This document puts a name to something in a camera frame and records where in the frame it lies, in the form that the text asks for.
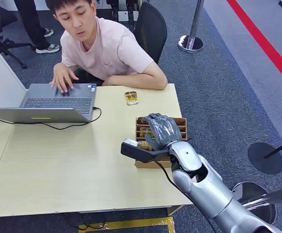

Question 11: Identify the seated person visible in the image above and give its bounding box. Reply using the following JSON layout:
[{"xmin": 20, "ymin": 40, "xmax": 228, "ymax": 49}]
[{"xmin": 45, "ymin": 0, "xmax": 168, "ymax": 94}]

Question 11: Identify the black and white equipment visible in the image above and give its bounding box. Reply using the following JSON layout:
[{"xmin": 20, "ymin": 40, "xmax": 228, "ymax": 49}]
[{"xmin": 106, "ymin": 0, "xmax": 143, "ymax": 24}]

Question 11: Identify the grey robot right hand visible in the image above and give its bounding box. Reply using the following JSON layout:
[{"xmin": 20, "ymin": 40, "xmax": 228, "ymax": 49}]
[{"xmin": 141, "ymin": 113, "xmax": 182, "ymax": 152}]

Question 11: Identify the autumn trees photo card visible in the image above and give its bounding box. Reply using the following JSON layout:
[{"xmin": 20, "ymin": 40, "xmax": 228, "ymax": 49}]
[
  {"xmin": 138, "ymin": 141, "xmax": 153, "ymax": 152},
  {"xmin": 139, "ymin": 127, "xmax": 153, "ymax": 137}
]

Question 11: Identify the grey laptop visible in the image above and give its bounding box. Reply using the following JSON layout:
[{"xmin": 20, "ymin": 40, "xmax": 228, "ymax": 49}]
[{"xmin": 0, "ymin": 83, "xmax": 98, "ymax": 124}]

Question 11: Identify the person's right hand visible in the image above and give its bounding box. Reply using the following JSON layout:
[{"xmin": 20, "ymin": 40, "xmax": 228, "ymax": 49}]
[{"xmin": 50, "ymin": 63, "xmax": 79, "ymax": 94}]

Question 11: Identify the standing person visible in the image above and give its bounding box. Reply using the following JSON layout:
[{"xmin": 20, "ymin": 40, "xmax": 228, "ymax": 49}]
[{"xmin": 13, "ymin": 0, "xmax": 61, "ymax": 55}]

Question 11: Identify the yellow floor tape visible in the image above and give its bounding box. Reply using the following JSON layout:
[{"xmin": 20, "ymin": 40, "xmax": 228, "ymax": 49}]
[{"xmin": 77, "ymin": 216, "xmax": 175, "ymax": 233}]

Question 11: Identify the autumn photo card in sleeve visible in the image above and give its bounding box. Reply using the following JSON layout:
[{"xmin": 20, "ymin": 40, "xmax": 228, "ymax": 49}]
[{"xmin": 125, "ymin": 91, "xmax": 138, "ymax": 106}]

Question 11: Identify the wooden slotted card holder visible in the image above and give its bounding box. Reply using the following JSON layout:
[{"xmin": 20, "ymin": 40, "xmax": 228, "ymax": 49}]
[{"xmin": 134, "ymin": 116, "xmax": 187, "ymax": 169}]

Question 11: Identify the black laptop cable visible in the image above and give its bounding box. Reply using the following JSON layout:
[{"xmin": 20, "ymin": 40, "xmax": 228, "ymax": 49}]
[{"xmin": 0, "ymin": 106, "xmax": 102, "ymax": 131}]

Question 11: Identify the black stanchion with flat base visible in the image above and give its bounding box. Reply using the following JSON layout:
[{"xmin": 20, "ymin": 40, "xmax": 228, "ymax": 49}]
[{"xmin": 248, "ymin": 135, "xmax": 282, "ymax": 176}]

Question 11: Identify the chrome stanchion with mirror base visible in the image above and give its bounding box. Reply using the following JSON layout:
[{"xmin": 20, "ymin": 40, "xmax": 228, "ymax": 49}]
[{"xmin": 232, "ymin": 182, "xmax": 282, "ymax": 225}]

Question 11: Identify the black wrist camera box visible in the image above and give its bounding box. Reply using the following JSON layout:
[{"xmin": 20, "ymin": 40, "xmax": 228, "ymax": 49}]
[{"xmin": 120, "ymin": 138, "xmax": 169, "ymax": 164}]

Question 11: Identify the black camera cable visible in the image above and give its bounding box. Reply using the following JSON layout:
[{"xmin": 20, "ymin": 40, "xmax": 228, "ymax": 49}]
[{"xmin": 151, "ymin": 157, "xmax": 192, "ymax": 200}]

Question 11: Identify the black mesh office chair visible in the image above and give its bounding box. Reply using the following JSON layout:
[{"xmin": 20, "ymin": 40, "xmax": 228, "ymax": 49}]
[{"xmin": 134, "ymin": 1, "xmax": 168, "ymax": 65}]

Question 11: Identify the white box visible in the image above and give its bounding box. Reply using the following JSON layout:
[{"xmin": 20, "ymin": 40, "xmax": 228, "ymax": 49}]
[{"xmin": 0, "ymin": 50, "xmax": 27, "ymax": 109}]

